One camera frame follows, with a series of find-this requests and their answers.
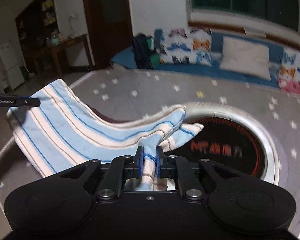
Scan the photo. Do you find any blue white striped shirt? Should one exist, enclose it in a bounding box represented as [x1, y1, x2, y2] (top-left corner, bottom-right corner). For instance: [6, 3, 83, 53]
[6, 79, 203, 191]

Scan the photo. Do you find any white refrigerator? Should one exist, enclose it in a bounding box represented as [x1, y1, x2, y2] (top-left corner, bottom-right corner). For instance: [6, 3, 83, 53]
[0, 41, 25, 91]

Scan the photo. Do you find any grey star-pattern bed cover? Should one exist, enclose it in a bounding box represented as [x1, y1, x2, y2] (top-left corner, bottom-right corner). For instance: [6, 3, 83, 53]
[0, 70, 300, 239]

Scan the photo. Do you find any wooden side table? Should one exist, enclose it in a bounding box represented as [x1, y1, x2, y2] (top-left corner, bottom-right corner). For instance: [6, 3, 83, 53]
[33, 34, 95, 77]

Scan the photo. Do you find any dark wooden shelf cabinet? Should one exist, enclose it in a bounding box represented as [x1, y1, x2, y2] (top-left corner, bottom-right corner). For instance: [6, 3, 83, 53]
[15, 0, 58, 73]

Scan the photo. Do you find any blue covered sofa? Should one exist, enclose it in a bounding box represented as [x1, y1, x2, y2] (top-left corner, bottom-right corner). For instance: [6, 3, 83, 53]
[110, 27, 300, 91]

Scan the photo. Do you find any dark blue backpack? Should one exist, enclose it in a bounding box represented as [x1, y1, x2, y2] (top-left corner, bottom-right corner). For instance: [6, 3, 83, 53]
[132, 34, 160, 69]

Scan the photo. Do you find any left butterfly pillow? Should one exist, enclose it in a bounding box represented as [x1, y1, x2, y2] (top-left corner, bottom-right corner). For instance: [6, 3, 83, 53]
[157, 27, 212, 66]

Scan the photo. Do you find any butterfly pillow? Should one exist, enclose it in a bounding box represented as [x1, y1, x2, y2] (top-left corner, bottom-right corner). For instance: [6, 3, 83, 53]
[278, 47, 300, 82]
[157, 27, 212, 66]

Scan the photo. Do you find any beige plain pillow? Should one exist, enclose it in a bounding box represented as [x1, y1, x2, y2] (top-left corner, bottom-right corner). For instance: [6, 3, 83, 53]
[220, 37, 271, 81]

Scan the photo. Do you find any dark wooden door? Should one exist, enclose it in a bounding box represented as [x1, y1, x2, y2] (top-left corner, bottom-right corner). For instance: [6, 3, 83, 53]
[83, 0, 133, 69]

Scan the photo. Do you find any pink plush toy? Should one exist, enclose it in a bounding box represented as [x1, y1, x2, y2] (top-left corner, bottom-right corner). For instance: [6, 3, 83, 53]
[278, 77, 300, 95]

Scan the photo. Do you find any white book on sill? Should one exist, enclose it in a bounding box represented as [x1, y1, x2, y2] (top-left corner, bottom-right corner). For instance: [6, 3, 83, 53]
[244, 28, 266, 38]

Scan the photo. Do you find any right butterfly pillow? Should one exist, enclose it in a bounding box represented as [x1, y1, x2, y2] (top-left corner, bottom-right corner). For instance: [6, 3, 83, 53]
[278, 47, 300, 82]

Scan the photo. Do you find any white wall socket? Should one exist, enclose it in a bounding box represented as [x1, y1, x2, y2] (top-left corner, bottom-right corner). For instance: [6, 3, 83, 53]
[69, 14, 77, 21]

